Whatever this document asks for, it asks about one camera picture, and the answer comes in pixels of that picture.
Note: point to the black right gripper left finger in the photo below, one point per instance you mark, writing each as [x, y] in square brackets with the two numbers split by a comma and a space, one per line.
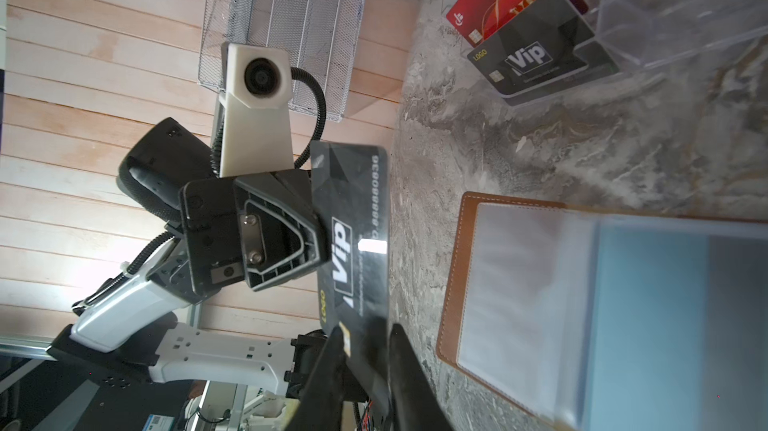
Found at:
[322, 370]

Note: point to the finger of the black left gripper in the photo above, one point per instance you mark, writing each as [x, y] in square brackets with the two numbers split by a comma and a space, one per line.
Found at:
[282, 238]

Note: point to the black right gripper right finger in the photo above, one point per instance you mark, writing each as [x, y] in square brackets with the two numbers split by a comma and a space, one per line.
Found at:
[414, 405]

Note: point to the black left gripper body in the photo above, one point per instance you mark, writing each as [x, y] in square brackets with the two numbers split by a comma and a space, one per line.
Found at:
[169, 173]

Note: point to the black VIP card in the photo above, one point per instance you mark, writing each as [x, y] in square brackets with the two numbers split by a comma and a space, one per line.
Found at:
[350, 195]

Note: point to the brown leather card holder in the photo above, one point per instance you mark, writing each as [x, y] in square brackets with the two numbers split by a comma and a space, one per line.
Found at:
[591, 320]

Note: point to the light blue card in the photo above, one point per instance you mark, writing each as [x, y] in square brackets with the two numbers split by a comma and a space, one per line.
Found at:
[679, 327]

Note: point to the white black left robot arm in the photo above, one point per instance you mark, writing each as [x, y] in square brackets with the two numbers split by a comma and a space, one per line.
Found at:
[127, 333]

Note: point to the black card in stand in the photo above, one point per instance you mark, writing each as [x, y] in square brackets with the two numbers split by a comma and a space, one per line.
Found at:
[547, 50]

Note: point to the clear acrylic card stand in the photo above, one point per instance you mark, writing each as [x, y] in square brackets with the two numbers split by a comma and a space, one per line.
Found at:
[645, 34]

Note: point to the white wire mesh shelf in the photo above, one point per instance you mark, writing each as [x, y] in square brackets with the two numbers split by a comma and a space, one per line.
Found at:
[320, 37]

